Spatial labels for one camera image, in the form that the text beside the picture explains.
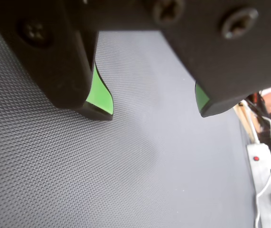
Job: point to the white power strip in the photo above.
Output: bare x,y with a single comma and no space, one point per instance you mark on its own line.
263,171

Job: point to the grey textured mat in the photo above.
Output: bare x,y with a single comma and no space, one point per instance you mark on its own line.
116,171

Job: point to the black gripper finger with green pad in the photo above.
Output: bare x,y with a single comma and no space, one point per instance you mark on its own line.
223,61
54,61

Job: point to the light wooden strip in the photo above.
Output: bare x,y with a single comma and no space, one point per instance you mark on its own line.
245,126

